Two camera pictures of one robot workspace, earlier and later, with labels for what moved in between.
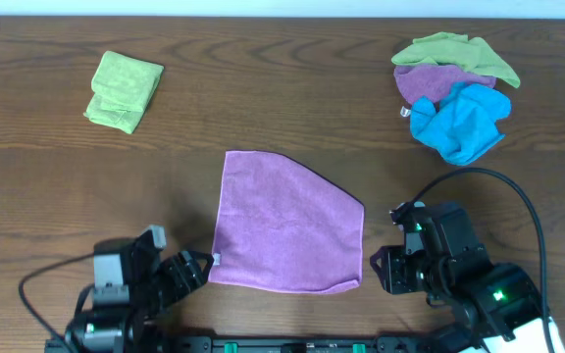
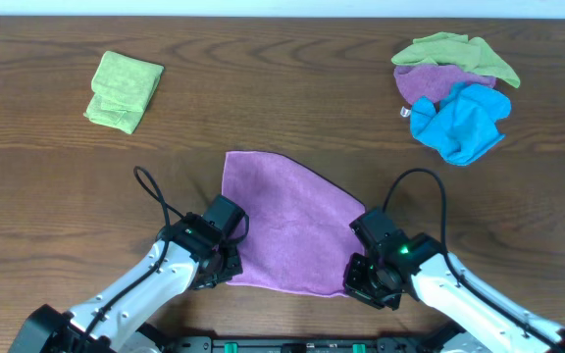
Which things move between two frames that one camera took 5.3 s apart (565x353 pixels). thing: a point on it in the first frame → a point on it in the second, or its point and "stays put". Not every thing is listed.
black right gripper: [397, 271] → [361, 282]
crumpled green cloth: [472, 55] stays put
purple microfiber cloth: [282, 226] stays put
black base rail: [269, 344] stays put
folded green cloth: [123, 88] stays put
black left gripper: [178, 277] → [231, 268]
